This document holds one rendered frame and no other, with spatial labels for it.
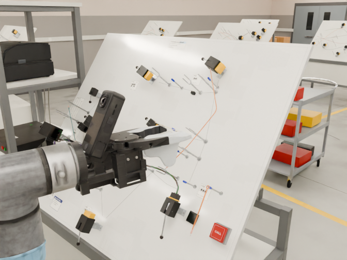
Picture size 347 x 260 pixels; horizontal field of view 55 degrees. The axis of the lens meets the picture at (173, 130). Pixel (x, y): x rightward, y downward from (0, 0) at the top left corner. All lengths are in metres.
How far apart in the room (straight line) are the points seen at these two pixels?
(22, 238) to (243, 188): 0.80
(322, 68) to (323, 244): 5.35
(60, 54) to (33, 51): 6.94
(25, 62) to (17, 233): 1.46
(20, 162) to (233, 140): 0.87
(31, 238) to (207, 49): 1.15
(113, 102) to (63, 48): 8.37
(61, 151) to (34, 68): 1.45
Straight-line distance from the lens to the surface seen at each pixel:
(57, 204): 1.76
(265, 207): 1.59
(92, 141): 0.56
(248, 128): 1.25
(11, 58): 1.92
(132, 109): 1.61
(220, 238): 1.15
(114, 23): 9.52
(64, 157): 0.54
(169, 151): 0.60
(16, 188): 0.53
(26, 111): 4.19
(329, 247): 3.15
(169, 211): 1.20
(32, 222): 0.57
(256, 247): 1.64
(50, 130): 1.74
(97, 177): 0.58
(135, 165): 0.59
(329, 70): 7.92
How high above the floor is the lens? 1.79
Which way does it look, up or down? 19 degrees down
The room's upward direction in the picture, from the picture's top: straight up
